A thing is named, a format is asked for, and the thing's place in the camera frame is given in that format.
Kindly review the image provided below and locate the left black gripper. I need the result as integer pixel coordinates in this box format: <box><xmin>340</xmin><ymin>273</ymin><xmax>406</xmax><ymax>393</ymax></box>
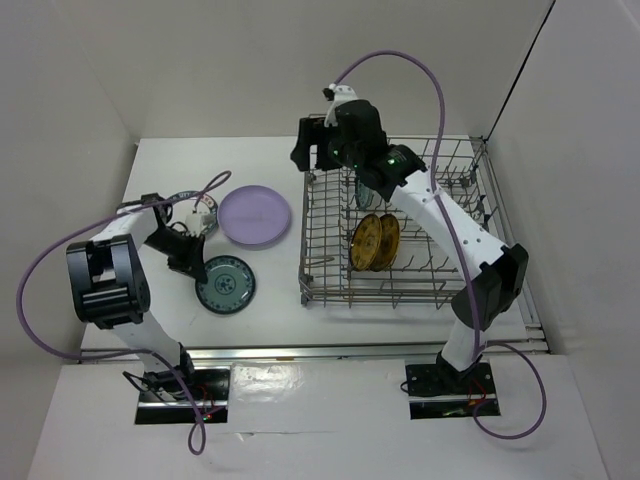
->
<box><xmin>143</xmin><ymin>227</ymin><xmax>206</xmax><ymax>282</ymax></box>

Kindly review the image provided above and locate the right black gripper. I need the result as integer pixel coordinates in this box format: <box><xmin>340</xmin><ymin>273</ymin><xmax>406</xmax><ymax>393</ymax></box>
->
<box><xmin>290</xmin><ymin>116</ymin><xmax>363</xmax><ymax>171</ymax></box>

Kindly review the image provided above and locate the blue patterned plate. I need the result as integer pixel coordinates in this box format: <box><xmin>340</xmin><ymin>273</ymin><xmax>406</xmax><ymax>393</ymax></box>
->
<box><xmin>355</xmin><ymin>179</ymin><xmax>374</xmax><ymax>211</ymax></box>
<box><xmin>195</xmin><ymin>255</ymin><xmax>257</xmax><ymax>315</ymax></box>

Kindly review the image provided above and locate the white plate floral rim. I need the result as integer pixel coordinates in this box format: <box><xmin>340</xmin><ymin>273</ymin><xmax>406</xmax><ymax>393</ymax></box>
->
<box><xmin>169</xmin><ymin>190</ymin><xmax>218</xmax><ymax>238</ymax></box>

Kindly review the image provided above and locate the yellow patterned plate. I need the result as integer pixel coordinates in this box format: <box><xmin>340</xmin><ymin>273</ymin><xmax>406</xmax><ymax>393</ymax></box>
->
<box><xmin>349</xmin><ymin>214</ymin><xmax>382</xmax><ymax>271</ymax></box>
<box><xmin>371</xmin><ymin>214</ymin><xmax>400</xmax><ymax>271</ymax></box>

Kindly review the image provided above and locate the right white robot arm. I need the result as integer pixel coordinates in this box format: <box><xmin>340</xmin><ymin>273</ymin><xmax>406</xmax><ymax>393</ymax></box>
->
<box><xmin>290</xmin><ymin>99</ymin><xmax>529</xmax><ymax>392</ymax></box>

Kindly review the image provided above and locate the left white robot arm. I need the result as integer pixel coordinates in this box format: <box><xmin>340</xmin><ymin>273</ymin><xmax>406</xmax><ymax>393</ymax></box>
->
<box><xmin>66</xmin><ymin>193</ymin><xmax>207</xmax><ymax>401</ymax></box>

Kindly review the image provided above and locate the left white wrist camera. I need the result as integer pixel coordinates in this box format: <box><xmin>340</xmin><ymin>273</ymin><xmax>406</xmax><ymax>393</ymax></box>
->
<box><xmin>185</xmin><ymin>212</ymin><xmax>217</xmax><ymax>236</ymax></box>

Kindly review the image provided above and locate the silver aluminium rail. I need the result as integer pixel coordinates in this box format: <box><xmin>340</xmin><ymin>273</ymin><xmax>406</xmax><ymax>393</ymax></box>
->
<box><xmin>79</xmin><ymin>341</ymin><xmax>451</xmax><ymax>365</ymax></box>

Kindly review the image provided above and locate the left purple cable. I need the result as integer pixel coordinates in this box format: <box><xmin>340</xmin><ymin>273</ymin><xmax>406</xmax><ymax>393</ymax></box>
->
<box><xmin>16</xmin><ymin>170</ymin><xmax>233</xmax><ymax>457</ymax></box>

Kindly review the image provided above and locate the purple cable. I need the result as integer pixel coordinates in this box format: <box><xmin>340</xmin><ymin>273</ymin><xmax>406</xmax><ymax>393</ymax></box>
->
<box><xmin>16</xmin><ymin>170</ymin><xmax>233</xmax><ymax>457</ymax></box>
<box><xmin>333</xmin><ymin>50</ymin><xmax>548</xmax><ymax>440</ymax></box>

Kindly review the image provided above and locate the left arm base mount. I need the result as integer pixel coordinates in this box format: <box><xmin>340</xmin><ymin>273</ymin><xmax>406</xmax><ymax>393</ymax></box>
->
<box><xmin>129</xmin><ymin>366</ymin><xmax>231</xmax><ymax>425</ymax></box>

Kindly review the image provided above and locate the grey wire dish rack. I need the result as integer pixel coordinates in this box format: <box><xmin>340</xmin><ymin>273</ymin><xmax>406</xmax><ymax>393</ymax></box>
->
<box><xmin>298</xmin><ymin>135</ymin><xmax>511</xmax><ymax>308</ymax></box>

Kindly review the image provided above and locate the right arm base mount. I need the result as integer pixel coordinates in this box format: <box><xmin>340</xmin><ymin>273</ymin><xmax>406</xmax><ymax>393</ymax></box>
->
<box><xmin>399</xmin><ymin>362</ymin><xmax>501</xmax><ymax>420</ymax></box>

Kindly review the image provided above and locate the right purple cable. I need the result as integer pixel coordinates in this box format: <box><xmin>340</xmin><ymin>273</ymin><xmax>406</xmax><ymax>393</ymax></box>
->
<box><xmin>333</xmin><ymin>50</ymin><xmax>548</xmax><ymax>440</ymax></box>

